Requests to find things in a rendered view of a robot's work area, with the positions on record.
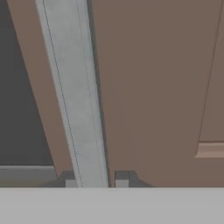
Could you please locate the grey skirting strip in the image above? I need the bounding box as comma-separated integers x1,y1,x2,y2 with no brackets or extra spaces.
0,164,58,188

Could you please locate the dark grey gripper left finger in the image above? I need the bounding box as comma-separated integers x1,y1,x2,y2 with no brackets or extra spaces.
43,171,84,188

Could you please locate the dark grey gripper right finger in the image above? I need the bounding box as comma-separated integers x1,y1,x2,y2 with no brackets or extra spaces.
114,171,154,188

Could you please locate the brown cabinet door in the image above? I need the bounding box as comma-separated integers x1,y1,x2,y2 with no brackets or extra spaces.
6,0,224,188

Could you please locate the silver cabinet handle bar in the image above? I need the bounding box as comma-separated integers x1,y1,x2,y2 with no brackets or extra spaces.
34,0,109,188

